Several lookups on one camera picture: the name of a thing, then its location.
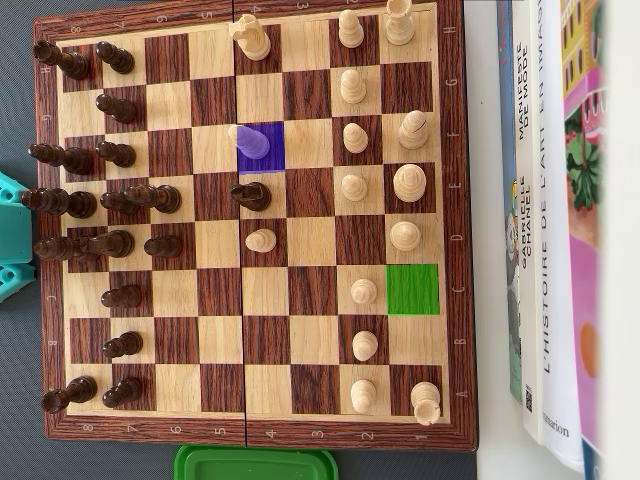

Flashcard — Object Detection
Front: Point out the white wooden pawn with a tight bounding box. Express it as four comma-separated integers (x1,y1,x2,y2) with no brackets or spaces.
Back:
343,122,370,155
244,228,277,254
340,173,369,202
349,379,377,414
338,9,365,49
352,329,380,363
340,68,367,105
350,277,379,305

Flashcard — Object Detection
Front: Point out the white wooden rook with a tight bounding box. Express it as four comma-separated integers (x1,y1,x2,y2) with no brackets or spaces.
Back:
410,381,442,427
385,0,416,46

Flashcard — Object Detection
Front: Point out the white wooden king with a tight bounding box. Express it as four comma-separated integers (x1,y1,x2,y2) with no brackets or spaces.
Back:
392,163,428,204

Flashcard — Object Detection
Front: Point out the wooden folding chessboard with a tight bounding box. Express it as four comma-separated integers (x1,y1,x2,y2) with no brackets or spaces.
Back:
32,0,476,454

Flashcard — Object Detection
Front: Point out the blue illustrated panda book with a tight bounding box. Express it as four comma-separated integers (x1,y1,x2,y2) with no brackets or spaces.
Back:
496,0,525,404

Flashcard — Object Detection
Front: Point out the white wooden bishop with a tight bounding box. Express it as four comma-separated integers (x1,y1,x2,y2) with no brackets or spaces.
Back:
398,109,430,150
228,124,271,160

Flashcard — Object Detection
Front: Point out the black wooden rook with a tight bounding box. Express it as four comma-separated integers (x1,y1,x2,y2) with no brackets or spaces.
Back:
41,375,99,414
32,39,91,81

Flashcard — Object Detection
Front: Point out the white wooden knight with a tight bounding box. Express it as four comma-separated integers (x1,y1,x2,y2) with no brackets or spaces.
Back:
228,13,272,62

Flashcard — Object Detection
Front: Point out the green plastic lid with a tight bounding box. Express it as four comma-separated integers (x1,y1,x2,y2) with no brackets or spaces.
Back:
173,443,340,480

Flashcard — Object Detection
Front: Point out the black wooden king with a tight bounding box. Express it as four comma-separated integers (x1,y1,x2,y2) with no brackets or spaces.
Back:
20,188,98,219

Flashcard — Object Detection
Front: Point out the white wooden queen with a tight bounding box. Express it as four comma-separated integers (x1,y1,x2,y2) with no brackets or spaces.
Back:
389,220,422,253

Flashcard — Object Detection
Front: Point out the pink illustrated book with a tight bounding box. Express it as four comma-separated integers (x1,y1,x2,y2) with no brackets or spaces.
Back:
559,0,607,480

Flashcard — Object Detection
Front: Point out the white Gabrielle Chanel book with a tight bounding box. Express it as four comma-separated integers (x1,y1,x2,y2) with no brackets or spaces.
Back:
513,0,545,444

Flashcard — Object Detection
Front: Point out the black wooden bishop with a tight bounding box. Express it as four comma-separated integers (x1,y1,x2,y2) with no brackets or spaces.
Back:
28,143,95,176
123,183,180,212

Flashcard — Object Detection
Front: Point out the white art history book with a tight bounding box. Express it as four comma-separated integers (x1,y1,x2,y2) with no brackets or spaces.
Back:
534,0,586,474

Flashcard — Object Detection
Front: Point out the black wooden queen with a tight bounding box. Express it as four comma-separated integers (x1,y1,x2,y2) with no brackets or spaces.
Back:
33,235,81,263

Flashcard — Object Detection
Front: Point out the dark grey mat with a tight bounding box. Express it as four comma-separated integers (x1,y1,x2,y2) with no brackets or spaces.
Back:
0,0,480,480

